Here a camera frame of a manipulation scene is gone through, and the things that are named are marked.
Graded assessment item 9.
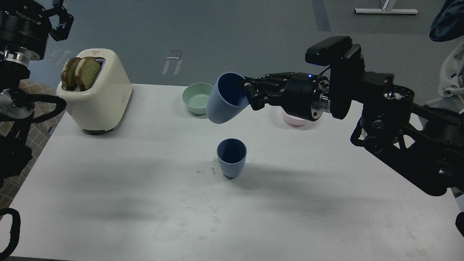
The left toast slice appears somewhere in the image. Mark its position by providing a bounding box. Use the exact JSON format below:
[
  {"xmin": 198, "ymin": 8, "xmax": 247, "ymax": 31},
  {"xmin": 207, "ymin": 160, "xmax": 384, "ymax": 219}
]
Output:
[{"xmin": 61, "ymin": 57, "xmax": 81, "ymax": 91}]

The green bowl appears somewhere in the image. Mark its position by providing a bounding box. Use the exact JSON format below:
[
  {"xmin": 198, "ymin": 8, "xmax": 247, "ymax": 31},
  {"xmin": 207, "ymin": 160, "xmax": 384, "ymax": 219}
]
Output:
[{"xmin": 182, "ymin": 83, "xmax": 213, "ymax": 115}]

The dark blue cloth on chair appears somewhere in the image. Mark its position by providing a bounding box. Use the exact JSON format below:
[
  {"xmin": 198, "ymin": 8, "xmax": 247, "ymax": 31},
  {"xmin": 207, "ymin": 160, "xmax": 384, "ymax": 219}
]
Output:
[{"xmin": 429, "ymin": 0, "xmax": 464, "ymax": 42}]

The toast slice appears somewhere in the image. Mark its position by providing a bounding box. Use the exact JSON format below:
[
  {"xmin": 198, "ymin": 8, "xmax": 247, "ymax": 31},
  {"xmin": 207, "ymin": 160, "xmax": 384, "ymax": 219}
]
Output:
[
  {"xmin": 75, "ymin": 57, "xmax": 101, "ymax": 91},
  {"xmin": 61, "ymin": 57, "xmax": 81, "ymax": 91}
]

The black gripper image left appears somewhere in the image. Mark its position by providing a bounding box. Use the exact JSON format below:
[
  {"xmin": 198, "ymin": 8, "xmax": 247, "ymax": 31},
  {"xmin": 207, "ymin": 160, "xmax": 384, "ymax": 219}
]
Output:
[{"xmin": 0, "ymin": 0, "xmax": 74, "ymax": 61}]

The cream toaster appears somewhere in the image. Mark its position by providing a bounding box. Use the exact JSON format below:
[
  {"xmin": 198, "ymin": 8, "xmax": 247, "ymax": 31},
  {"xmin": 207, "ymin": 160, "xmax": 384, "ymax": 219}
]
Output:
[{"xmin": 56, "ymin": 48, "xmax": 132, "ymax": 135}]

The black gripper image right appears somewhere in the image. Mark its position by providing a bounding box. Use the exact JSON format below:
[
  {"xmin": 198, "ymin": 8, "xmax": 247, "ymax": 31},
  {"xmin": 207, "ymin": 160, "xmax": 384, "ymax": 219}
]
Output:
[{"xmin": 244, "ymin": 72, "xmax": 331, "ymax": 121}]

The pink bowl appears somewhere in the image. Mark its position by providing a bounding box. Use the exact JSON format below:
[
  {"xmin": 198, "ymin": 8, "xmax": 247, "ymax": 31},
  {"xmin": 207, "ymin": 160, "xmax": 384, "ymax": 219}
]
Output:
[{"xmin": 281, "ymin": 109, "xmax": 316, "ymax": 127}]

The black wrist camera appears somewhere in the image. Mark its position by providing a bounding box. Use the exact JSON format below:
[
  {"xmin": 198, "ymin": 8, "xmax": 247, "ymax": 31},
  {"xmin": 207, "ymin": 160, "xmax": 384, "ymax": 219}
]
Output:
[{"xmin": 305, "ymin": 36, "xmax": 353, "ymax": 66}]

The right toast slice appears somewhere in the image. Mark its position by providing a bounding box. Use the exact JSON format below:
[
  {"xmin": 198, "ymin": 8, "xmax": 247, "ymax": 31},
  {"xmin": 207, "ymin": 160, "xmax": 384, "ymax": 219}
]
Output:
[{"xmin": 75, "ymin": 57, "xmax": 101, "ymax": 91}]

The white desk foot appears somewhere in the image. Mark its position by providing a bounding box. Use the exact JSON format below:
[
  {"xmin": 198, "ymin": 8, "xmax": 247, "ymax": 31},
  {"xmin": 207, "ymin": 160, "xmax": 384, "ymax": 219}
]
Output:
[{"xmin": 353, "ymin": 0, "xmax": 419, "ymax": 15}]

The white office chair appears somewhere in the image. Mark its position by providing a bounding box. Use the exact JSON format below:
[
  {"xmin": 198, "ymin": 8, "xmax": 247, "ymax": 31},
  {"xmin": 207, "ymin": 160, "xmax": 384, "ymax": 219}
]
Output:
[{"xmin": 426, "ymin": 40, "xmax": 464, "ymax": 113}]

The blue cup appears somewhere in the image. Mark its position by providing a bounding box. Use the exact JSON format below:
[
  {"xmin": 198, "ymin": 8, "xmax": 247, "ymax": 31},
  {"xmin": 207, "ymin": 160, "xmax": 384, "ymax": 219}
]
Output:
[
  {"xmin": 207, "ymin": 72, "xmax": 250, "ymax": 124},
  {"xmin": 216, "ymin": 138, "xmax": 247, "ymax": 179}
]

